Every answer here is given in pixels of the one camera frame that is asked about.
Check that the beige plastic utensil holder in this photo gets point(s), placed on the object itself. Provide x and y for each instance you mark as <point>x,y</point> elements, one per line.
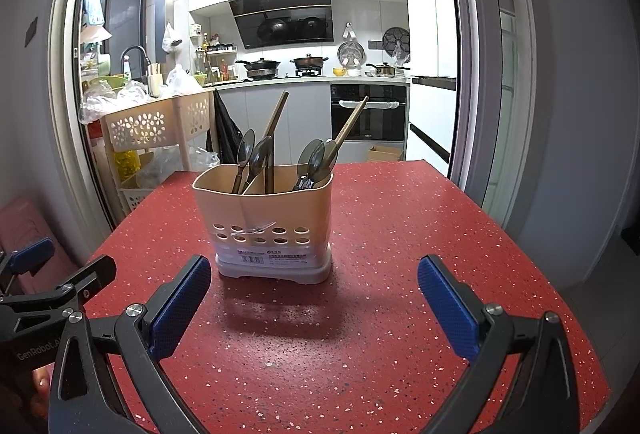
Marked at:
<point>260,219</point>

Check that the cardboard box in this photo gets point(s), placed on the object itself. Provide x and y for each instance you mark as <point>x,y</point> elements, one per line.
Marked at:
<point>385,153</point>

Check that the green colander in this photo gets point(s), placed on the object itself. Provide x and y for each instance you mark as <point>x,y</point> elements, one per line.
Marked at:
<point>200,78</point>

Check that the person's left hand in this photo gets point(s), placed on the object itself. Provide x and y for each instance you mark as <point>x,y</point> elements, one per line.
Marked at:
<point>41,389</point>

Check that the small steel saucepan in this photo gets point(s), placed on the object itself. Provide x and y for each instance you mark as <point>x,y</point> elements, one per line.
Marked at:
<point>385,70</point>

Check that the dish soap bottle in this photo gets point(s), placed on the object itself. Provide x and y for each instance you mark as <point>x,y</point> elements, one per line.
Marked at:
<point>127,69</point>

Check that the clear plastic bags pile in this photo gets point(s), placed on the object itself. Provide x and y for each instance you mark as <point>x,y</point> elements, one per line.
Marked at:
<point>110,98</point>

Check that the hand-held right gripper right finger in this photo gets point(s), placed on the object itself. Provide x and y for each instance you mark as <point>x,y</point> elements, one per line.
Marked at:
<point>447,309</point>

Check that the grey sliding door frame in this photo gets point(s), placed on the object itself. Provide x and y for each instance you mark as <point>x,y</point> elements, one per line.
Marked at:
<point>67,113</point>

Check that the round dark hanging trivet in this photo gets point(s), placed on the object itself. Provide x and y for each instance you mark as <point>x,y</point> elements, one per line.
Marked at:
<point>396,44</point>

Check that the white refrigerator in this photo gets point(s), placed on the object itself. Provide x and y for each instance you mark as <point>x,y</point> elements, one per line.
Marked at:
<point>430,13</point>

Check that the round silver steamer rack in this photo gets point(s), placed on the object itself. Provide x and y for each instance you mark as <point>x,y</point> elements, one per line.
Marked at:
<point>350,54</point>

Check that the green plastic basin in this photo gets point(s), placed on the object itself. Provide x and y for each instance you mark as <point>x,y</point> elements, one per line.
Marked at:
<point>105,82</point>

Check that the yellow oil bottle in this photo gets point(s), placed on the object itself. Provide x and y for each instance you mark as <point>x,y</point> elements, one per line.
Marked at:
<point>126,163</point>

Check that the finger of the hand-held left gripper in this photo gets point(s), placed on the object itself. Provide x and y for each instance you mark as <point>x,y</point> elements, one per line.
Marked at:
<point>32,256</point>
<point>95,276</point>

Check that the grey kitchen counter cabinet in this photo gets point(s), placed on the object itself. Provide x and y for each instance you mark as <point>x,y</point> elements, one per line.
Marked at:
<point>310,113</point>

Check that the white hanging plastic bag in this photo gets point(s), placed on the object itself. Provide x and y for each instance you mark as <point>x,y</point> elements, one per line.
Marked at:
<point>171,38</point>

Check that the black wok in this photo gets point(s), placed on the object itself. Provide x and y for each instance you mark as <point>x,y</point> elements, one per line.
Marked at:
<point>260,65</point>

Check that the clear plastic bag in cart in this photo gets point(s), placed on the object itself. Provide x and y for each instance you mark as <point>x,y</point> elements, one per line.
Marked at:
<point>170,163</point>

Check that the dark cooking pot with lid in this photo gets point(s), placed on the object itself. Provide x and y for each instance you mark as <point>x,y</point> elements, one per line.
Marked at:
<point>309,62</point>

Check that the condiment bottle rack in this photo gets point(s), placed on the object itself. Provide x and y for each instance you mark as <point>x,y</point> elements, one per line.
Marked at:
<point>220,63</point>

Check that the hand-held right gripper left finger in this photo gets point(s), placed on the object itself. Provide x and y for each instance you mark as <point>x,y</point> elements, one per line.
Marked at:
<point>182,304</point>

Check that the black kitchen faucet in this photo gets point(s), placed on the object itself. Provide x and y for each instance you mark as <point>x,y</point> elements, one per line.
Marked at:
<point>131,49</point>

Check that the black built-in oven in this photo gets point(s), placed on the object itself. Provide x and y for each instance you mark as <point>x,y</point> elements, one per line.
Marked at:
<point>380,123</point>

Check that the dark metal spoon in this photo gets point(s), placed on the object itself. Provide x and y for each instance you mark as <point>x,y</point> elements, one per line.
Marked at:
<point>245,146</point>
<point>310,158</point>
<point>331,156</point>
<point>261,156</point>

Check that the black wall switch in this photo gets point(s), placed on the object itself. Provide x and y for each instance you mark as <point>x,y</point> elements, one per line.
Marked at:
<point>31,31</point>

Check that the black range hood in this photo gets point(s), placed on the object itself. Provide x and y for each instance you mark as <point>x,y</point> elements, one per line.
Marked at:
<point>285,21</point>

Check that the beige flower-cutout storage cart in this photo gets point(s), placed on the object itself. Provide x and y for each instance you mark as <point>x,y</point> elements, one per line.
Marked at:
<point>145,128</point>

